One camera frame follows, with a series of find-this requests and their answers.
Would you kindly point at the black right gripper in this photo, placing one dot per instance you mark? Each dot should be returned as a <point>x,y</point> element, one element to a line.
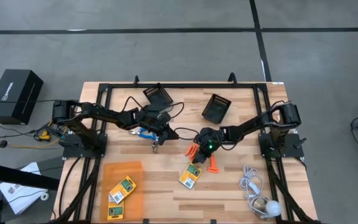
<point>207,135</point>

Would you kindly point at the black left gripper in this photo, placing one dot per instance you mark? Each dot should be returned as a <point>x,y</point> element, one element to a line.
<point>146,119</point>

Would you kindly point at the black mesh basket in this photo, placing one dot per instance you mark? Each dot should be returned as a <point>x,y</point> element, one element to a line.
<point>216,110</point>
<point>158,95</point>

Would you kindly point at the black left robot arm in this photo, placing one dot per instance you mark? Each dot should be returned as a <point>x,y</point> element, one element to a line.
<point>104,113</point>

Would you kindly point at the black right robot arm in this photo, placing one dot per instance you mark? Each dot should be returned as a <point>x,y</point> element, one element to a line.
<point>250,126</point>

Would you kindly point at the orange translucent plastic bin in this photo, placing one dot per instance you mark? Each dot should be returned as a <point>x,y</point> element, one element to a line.
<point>129,211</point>

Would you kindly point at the white round bulb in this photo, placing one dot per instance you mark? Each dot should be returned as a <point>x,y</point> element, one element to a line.
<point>273,208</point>

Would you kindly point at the white tape roll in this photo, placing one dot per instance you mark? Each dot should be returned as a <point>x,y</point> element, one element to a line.
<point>44,193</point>

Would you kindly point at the black cardboard box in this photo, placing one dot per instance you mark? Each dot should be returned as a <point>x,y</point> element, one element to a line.
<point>15,96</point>

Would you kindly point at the white paper sheet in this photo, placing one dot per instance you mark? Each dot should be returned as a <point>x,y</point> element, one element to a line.
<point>20,196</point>

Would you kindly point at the black round plug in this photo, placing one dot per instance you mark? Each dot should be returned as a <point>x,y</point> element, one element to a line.
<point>2,143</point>

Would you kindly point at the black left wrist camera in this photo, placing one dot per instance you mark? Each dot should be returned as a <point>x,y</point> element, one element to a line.
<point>163,119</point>

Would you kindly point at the black curved frame bracket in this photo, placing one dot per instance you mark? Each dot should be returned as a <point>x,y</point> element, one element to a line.
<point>136,81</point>
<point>232,79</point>

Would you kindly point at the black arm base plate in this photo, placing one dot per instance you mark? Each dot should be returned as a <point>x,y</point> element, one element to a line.
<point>291,152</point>
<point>73,151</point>

